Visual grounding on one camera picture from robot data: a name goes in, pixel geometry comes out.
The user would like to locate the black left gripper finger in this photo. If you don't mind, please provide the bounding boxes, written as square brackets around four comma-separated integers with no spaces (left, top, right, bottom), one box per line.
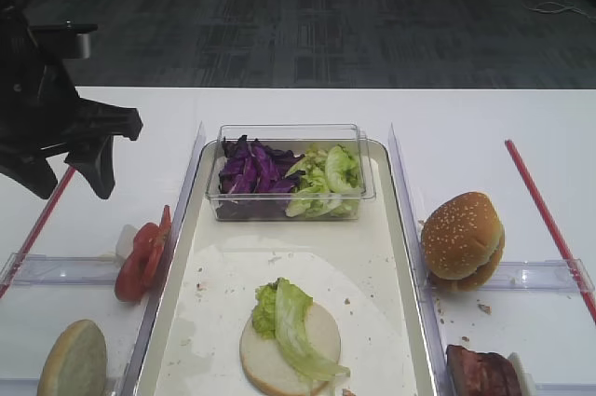
[65,134,115,199]
[1,145,58,199]

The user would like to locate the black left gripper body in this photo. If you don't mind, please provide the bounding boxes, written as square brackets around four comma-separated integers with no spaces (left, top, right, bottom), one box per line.
[1,7,142,162]

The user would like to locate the stack of tomato slices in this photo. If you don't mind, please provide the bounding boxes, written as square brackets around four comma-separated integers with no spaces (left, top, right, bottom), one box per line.
[115,205,172,303]

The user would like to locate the green lettuce pieces in container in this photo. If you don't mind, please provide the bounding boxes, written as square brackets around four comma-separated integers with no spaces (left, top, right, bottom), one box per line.
[285,144,362,219]

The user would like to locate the green lettuce leaf on bun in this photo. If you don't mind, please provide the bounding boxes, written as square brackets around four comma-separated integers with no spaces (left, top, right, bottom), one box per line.
[251,277,351,382]

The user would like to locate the stack of sliced meat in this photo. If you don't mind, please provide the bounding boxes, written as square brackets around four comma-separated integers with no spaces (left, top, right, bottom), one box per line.
[446,345,522,396]

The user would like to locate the white block behind meat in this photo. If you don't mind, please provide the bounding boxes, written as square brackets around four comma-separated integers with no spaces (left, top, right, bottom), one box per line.
[508,352,538,396]

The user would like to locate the white block behind tomatoes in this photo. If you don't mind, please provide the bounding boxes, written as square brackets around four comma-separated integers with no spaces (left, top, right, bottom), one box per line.
[115,225,138,261]

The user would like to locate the clear acrylic holder upper left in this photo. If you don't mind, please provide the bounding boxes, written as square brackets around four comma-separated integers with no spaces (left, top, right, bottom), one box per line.
[1,253,120,286]

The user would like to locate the clear acrylic holder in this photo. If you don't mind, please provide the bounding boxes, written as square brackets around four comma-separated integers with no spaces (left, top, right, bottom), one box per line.
[481,259,595,294]
[1,253,120,286]

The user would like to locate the left red tape strip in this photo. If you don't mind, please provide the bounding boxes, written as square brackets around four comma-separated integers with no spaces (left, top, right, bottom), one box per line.
[0,166,75,298]

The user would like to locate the red tape strip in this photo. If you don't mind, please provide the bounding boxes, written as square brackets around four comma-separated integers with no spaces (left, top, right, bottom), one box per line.
[0,166,75,298]
[504,139,595,321]

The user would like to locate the shredded purple cabbage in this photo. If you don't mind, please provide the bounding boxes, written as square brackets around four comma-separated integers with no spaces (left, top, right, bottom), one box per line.
[216,135,303,221]

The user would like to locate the clear plastic salad container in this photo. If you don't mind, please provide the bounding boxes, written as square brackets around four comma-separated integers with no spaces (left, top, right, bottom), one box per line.
[206,124,376,222]

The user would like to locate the upright bun half left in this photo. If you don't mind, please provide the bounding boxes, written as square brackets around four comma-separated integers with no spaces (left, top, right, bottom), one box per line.
[36,320,107,396]

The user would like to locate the bottom bun slice on tray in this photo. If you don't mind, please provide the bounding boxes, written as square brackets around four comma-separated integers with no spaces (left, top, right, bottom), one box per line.
[239,303,341,396]

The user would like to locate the sesame seed burger bun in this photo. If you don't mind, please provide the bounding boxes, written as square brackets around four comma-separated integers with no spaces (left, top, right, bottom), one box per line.
[421,192,505,292]

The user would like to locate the clear acrylic holder upper right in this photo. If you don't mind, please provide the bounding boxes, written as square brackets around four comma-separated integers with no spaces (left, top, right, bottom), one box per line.
[481,259,595,294]

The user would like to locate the right red tape strip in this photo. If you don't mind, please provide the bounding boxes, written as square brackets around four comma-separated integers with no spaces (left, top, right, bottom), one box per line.
[504,139,595,321]

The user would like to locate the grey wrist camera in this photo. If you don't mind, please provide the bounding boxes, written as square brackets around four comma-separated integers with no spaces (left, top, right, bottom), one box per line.
[30,21,98,59]

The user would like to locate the left clear acrylic divider rail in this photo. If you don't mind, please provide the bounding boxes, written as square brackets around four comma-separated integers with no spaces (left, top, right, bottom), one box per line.
[107,122,206,395]

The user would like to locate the clear acrylic divider rail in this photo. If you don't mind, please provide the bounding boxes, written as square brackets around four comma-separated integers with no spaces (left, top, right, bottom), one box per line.
[388,124,454,395]
[107,122,206,395]

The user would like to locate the right clear acrylic divider rail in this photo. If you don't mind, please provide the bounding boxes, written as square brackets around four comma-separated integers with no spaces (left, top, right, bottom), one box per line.
[388,124,454,395]

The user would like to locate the white cable on floor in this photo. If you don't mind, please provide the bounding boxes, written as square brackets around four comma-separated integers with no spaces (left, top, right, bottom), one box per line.
[521,0,596,22]

